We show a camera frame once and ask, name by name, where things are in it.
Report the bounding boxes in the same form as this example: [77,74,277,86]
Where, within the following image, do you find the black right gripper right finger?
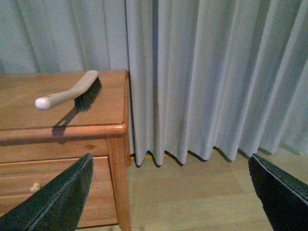
[248,154,308,231]

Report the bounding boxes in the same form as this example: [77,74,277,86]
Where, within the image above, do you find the wooden nightstand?
[0,70,131,231]

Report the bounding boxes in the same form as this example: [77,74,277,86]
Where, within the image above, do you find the grey curtain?
[0,0,308,165]

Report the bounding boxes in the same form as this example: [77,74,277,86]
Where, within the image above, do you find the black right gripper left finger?
[0,154,93,231]

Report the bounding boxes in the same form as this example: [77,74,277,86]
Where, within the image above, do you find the beige hand brush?
[35,70,102,112]

